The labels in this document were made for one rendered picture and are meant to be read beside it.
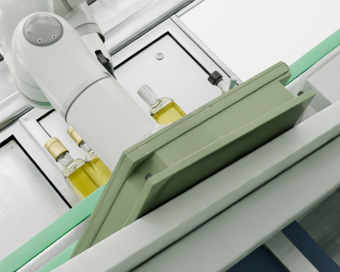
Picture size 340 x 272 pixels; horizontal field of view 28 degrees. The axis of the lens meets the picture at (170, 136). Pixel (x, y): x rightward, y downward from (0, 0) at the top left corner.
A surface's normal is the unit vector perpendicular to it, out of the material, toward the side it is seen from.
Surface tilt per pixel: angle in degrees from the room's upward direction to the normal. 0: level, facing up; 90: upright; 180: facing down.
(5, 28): 110
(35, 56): 104
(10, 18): 121
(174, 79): 90
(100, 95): 93
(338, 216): 90
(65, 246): 90
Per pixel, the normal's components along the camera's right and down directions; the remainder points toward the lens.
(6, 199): 0.04, -0.43
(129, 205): -0.69, 0.36
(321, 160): 0.32, -0.63
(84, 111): -0.40, 0.04
